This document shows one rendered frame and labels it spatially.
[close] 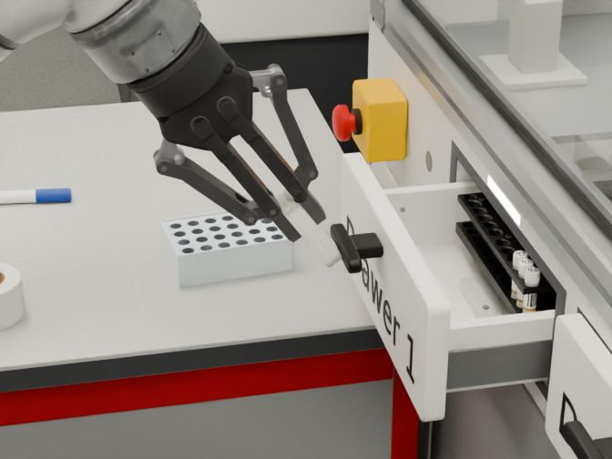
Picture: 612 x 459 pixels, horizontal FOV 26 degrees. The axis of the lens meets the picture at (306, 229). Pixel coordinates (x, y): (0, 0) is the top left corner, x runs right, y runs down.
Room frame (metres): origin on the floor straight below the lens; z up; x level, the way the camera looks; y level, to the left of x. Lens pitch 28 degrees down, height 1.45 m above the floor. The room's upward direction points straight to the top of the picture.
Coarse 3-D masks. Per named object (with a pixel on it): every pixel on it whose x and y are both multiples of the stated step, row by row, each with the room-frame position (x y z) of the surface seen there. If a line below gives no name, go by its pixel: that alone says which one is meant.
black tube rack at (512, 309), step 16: (480, 192) 1.11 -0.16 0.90; (464, 224) 1.10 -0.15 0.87; (464, 240) 1.08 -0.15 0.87; (480, 240) 1.08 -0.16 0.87; (512, 240) 1.01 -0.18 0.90; (480, 256) 1.04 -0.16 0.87; (528, 256) 0.99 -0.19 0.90; (496, 272) 1.02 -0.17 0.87; (496, 288) 0.99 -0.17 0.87; (512, 304) 0.95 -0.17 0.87; (544, 304) 0.96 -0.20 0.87
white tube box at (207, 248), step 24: (192, 216) 1.26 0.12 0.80; (216, 216) 1.26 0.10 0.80; (168, 240) 1.21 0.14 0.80; (192, 240) 1.21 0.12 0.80; (216, 240) 1.21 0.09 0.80; (240, 240) 1.21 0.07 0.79; (264, 240) 1.22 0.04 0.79; (288, 240) 1.21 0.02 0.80; (168, 264) 1.21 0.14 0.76; (192, 264) 1.17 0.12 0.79; (216, 264) 1.18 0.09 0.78; (240, 264) 1.19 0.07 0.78; (264, 264) 1.20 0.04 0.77; (288, 264) 1.21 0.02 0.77
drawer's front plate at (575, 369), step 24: (576, 336) 0.82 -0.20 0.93; (552, 360) 0.85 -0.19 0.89; (576, 360) 0.81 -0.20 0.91; (600, 360) 0.78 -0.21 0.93; (552, 384) 0.84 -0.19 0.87; (576, 384) 0.80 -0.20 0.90; (600, 384) 0.77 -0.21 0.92; (552, 408) 0.84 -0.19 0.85; (576, 408) 0.80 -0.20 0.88; (600, 408) 0.76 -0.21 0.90; (552, 432) 0.83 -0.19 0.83; (600, 432) 0.76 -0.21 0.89
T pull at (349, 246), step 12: (336, 228) 1.01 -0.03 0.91; (336, 240) 1.00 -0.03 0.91; (348, 240) 0.99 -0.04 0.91; (360, 240) 0.99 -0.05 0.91; (372, 240) 0.99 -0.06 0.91; (348, 252) 0.97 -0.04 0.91; (360, 252) 0.98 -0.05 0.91; (372, 252) 0.98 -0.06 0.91; (348, 264) 0.96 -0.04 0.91; (360, 264) 0.96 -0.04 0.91
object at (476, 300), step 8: (464, 280) 1.03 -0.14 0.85; (472, 280) 1.03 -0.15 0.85; (464, 288) 1.02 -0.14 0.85; (472, 288) 1.02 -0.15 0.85; (480, 288) 1.02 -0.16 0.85; (464, 296) 1.02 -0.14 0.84; (472, 296) 1.01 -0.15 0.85; (480, 296) 1.01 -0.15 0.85; (472, 304) 1.00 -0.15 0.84; (480, 304) 0.99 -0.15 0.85; (488, 304) 0.99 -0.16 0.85; (480, 312) 0.98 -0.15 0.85; (488, 312) 0.98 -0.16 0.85
